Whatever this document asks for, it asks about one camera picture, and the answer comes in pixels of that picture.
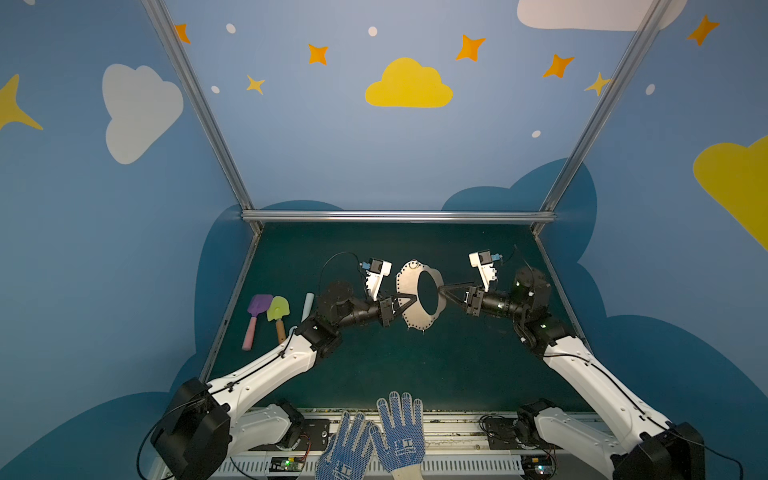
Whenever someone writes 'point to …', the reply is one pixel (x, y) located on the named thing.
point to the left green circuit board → (286, 464)
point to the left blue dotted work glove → (349, 461)
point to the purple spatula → (258, 305)
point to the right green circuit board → (537, 466)
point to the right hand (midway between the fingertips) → (444, 289)
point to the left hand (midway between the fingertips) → (418, 302)
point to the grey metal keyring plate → (416, 279)
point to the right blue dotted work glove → (403, 448)
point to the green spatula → (279, 309)
